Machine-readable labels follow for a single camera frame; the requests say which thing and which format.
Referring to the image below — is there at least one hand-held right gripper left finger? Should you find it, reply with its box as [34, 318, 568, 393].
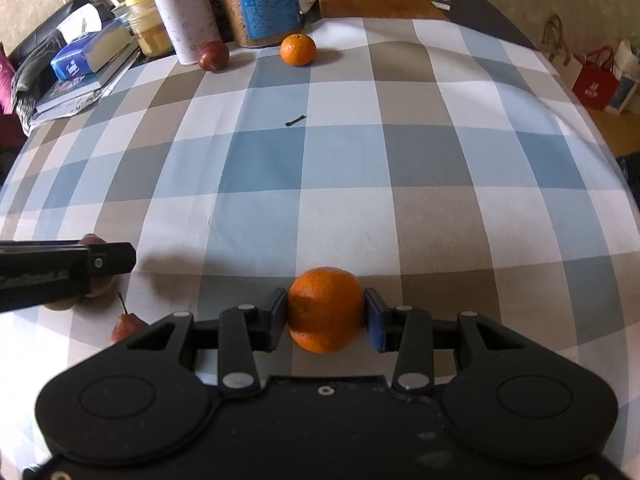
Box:
[122, 287, 290, 395]

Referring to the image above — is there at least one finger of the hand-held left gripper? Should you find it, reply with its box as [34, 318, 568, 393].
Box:
[0, 241, 137, 278]

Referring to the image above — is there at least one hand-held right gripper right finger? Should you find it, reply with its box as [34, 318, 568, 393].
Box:
[365, 287, 531, 395]

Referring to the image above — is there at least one orange mandarin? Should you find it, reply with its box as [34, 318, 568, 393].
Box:
[287, 266, 365, 354]
[280, 33, 318, 67]

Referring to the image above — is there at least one red stemmed passion fruit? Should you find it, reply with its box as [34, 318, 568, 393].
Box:
[110, 291, 151, 346]

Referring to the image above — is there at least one checked tablecloth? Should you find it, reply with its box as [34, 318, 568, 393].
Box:
[0, 16, 636, 480]

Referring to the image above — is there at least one grey magazine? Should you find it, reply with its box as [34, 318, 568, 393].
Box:
[30, 85, 121, 126]

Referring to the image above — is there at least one stack of books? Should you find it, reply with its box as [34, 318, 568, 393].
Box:
[36, 50, 142, 111]

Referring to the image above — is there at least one grey jacket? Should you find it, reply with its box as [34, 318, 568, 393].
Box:
[11, 45, 56, 121]

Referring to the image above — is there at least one blue tissue pack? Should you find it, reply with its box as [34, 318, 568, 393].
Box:
[51, 19, 134, 81]

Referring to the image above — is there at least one large pink cushion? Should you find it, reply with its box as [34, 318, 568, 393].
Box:
[0, 42, 13, 116]

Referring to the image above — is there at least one small dark passion fruit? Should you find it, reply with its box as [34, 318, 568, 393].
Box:
[197, 40, 231, 73]

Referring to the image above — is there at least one yellow-lid glass jar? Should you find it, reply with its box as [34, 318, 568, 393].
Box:
[124, 0, 176, 58]

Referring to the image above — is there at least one black leather sofa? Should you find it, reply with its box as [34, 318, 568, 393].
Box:
[10, 0, 116, 61]

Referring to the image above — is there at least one white thermos purple lid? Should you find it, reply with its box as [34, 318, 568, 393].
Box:
[136, 0, 221, 67]

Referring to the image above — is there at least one glass cereal jar blue label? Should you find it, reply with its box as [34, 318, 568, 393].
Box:
[210, 0, 303, 50]

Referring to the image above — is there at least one wooden cutting board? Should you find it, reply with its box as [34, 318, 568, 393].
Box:
[318, 0, 448, 22]

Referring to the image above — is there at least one red paper bag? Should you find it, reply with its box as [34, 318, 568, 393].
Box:
[571, 46, 618, 111]

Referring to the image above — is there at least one beige paper bag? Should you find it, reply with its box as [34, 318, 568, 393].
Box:
[542, 14, 581, 88]

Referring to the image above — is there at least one white paper bag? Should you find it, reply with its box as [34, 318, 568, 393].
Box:
[605, 40, 640, 116]

